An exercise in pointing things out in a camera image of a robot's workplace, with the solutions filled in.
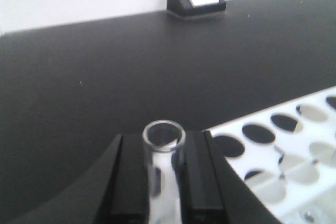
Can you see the clear glass test tube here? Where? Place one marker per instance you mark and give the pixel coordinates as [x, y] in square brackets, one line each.
[163, 142]

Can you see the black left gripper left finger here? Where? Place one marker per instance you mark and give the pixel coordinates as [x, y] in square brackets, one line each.
[112, 190]

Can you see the white test tube rack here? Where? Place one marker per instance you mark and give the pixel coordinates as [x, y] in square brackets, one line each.
[288, 161]

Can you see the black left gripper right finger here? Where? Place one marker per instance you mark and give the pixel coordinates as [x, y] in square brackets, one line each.
[211, 191]

